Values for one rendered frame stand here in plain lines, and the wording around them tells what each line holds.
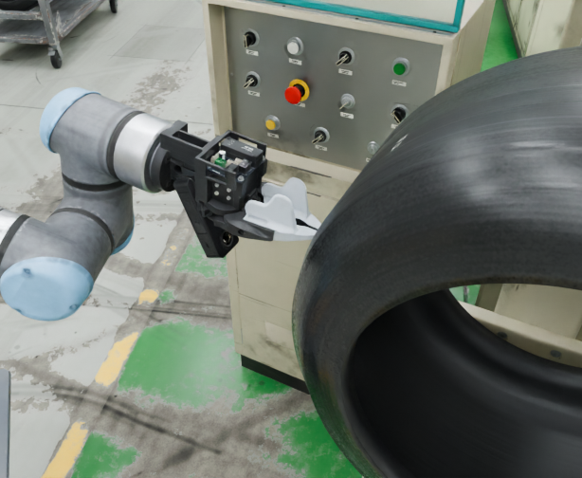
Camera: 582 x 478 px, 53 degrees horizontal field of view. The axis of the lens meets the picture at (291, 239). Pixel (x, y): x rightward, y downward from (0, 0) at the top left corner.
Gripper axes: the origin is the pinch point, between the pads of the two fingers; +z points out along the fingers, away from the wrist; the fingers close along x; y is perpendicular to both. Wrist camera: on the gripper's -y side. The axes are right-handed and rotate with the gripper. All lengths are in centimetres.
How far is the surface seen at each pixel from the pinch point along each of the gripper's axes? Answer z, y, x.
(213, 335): -55, -131, 68
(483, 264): 17.8, 15.6, -12.2
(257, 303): -34, -91, 58
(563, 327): 34.5, -23.4, 27.4
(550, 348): 34.0, -26.3, 24.9
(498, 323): 25.4, -26.1, 25.2
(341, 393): 10.4, -7.5, -12.5
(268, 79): -39, -20, 64
